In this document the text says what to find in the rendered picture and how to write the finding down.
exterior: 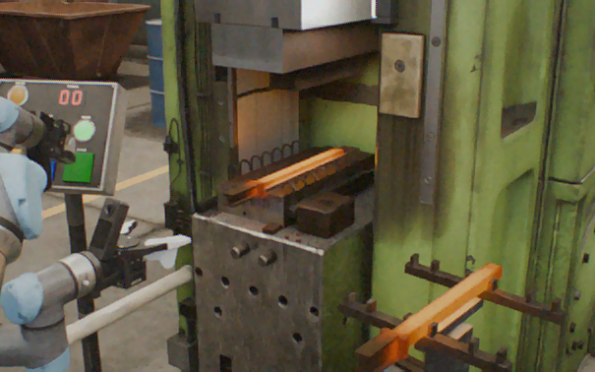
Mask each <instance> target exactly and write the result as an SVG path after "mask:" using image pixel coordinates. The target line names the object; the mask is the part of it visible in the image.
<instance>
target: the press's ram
mask: <svg viewBox="0 0 595 372"><path fill-rule="evenodd" d="M373 2H374V0H195V14H196V21H197V22H208V23H222V24H233V25H246V26H257V27H270V28H274V27H279V28H282V29H283V30H295V31H304V30H310V29H311V28H317V27H323V26H329V25H336V24H342V23H347V22H354V21H360V20H366V19H372V17H374V15H373Z"/></svg>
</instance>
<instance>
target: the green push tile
mask: <svg viewBox="0 0 595 372"><path fill-rule="evenodd" d="M75 157H76V161H75V162H74V163H72V164H66V163H65V168H64V175H62V181H68V182H84V183H91V179H92V172H93V164H94V157H95V154H86V153H75Z"/></svg>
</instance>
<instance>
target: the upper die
mask: <svg viewBox="0 0 595 372"><path fill-rule="evenodd" d="M371 21H372V19H366V20H360V21H354V22H347V23H342V24H336V25H329V26H323V27H317V28H311V29H310V30H304V31H295V30H283V29H282V28H279V27H274V28H270V27H257V26H246V25H233V24H222V23H211V30H212V58H213V65H214V66H221V67H230V68H238V69H247V70H255V71H263V72H272V73H278V74H284V73H288V72H292V71H298V70H302V69H306V68H310V67H315V65H319V64H323V63H327V62H332V61H336V60H340V59H344V58H349V57H353V56H357V55H361V54H367V53H371V52H375V51H378V50H379V28H380V23H372V22H371Z"/></svg>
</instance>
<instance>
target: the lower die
mask: <svg viewBox="0 0 595 372"><path fill-rule="evenodd" d="M341 147H344V148H349V149H352V150H350V151H348V153H344V154H342V155H338V156H336V157H334V158H332V159H328V160H326V161H324V162H321V163H319V164H317V165H314V166H311V167H309V169H307V170H304V171H302V172H300V173H297V174H294V175H292V176H289V177H287V178H285V179H282V180H279V181H277V182H275V183H272V185H270V186H268V187H266V196H265V197H262V198H259V197H257V198H254V199H252V200H250V202H247V203H244V204H242V205H240V206H238V207H235V208H229V207H225V206H223V203H226V196H223V193H224V192H226V191H229V190H232V189H235V188H237V187H240V186H242V185H244V183H245V180H247V179H252V180H258V179H261V178H263V177H267V176H269V175H271V174H274V173H276V172H278V171H281V170H283V169H286V167H288V166H291V165H293V164H295V163H299V162H301V161H304V160H306V159H308V158H311V157H314V156H317V155H320V154H323V153H325V152H326V151H329V150H331V149H333V148H337V149H339V148H341ZM347 155H353V156H354V157H355V158H356V172H357V173H359V172H362V171H370V170H372V169H375V155H374V154H369V153H364V151H359V148H356V147H350V146H344V145H342V146H339V147H332V146H325V147H322V148H319V147H310V148H308V149H306V150H304V151H301V153H299V154H295V155H291V156H289V157H286V158H284V159H280V160H278V161H275V162H273V163H270V164H268V165H265V166H262V167H259V169H257V170H254V171H251V172H249V173H245V174H243V175H240V176H238V177H235V178H233V179H229V180H227V181H224V182H222V183H219V185H217V202H218V210H219V211H223V212H227V213H230V214H234V215H238V216H241V217H244V218H249V219H253V220H256V221H260V222H265V223H271V222H275V223H282V224H283V227H285V226H287V225H289V224H291V223H293V222H295V221H298V217H295V218H290V217H288V215H287V214H286V211H287V210H288V208H289V207H290V206H291V205H292V188H291V186H289V185H285V187H284V189H282V185H283V183H284V182H285V181H289V182H291V183H292V182H293V179H294V178H295V177H298V176H300V177H303V178H304V175H305V174H306V173H307V172H314V173H315V171H316V169H317V167H319V166H321V167H323V168H324V169H325V165H326V164H327V163H328V162H332V163H334V162H335V161H336V160H337V159H338V158H342V159H343V158H344V157H345V156H347ZM346 162H347V164H348V173H347V175H348V178H349V177H351V176H352V175H353V171H354V159H353V158H352V157H348V158H347V160H346ZM336 166H337V171H338V173H337V180H338V182H340V181H342V180H343V176H344V163H343V162H342V161H338V162H337V164H336ZM326 172H327V186H329V187H331V186H333V185H334V180H335V169H334V166H333V165H328V166H327V170H326ZM316 175H317V177H318V191H319V192H321V191H323V190H324V189H325V173H324V172H323V171H322V170H319V171H318V173H317V174H316ZM304 179H305V178H304ZM305 180H306V183H307V196H308V197H310V196H312V195H314V194H315V185H316V180H315V177H314V176H312V175H310V174H309V175H307V178H306V179H305ZM372 181H374V173H373V174H372V175H370V178H369V179H368V180H367V181H365V182H363V183H360V185H358V186H356V187H354V188H352V189H350V190H348V191H346V192H343V193H341V195H348V194H350V193H352V192H353V191H355V190H357V189H359V188H362V187H364V186H366V185H368V183H370V182H372ZM292 185H293V186H294V188H295V202H297V204H298V203H300V202H302V200H303V196H304V182H303V181H302V180H301V179H297V181H295V183H292ZM243 212H246V214H245V215H243Z"/></svg>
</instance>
